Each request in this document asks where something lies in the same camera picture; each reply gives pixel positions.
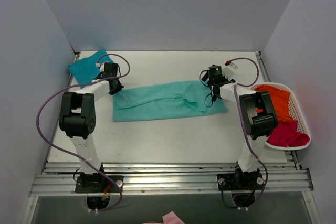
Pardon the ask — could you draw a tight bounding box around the mint green t-shirt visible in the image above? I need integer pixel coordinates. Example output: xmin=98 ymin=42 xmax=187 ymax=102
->
xmin=112 ymin=81 xmax=228 ymax=122

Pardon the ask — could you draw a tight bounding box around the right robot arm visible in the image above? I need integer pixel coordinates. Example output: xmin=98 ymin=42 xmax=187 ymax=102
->
xmin=200 ymin=65 xmax=278 ymax=189

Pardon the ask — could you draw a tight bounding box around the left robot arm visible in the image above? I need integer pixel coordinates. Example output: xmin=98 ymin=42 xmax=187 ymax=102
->
xmin=59 ymin=62 xmax=123 ymax=192

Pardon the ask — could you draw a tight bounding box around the folded teal t-shirt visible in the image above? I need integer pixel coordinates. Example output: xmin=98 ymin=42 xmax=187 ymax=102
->
xmin=68 ymin=50 xmax=107 ymax=89

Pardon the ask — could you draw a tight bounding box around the orange t-shirt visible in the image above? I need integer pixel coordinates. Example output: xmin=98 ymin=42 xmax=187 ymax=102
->
xmin=253 ymin=84 xmax=293 ymax=124

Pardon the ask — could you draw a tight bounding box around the white plastic laundry basket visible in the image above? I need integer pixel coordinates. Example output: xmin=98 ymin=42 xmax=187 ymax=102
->
xmin=250 ymin=82 xmax=310 ymax=151

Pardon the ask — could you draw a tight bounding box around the magenta t-shirt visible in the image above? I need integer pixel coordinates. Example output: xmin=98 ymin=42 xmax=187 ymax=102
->
xmin=267 ymin=120 xmax=310 ymax=147

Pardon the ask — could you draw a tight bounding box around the pink cloth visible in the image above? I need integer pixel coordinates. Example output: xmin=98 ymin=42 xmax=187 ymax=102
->
xmin=162 ymin=211 xmax=184 ymax=224

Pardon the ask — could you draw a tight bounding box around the black thin cable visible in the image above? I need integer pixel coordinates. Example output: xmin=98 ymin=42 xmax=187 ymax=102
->
xmin=199 ymin=70 xmax=218 ymax=109

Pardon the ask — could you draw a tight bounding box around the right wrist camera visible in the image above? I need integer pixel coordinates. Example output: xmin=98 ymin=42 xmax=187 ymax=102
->
xmin=222 ymin=61 xmax=238 ymax=80

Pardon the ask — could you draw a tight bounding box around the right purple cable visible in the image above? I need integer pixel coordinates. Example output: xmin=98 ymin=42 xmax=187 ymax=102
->
xmin=225 ymin=57 xmax=268 ymax=206

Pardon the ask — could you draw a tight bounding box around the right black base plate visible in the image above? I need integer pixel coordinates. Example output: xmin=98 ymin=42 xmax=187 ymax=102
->
xmin=216 ymin=173 xmax=264 ymax=191

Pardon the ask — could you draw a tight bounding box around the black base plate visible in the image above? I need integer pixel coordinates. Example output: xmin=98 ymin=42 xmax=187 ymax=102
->
xmin=216 ymin=173 xmax=264 ymax=191
xmin=75 ymin=174 xmax=124 ymax=194

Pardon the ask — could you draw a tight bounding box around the aluminium rail frame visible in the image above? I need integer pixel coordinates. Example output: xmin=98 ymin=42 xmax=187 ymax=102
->
xmin=20 ymin=50 xmax=323 ymax=224

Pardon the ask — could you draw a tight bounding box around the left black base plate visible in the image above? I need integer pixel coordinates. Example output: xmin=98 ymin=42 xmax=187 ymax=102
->
xmin=75 ymin=174 xmax=124 ymax=194

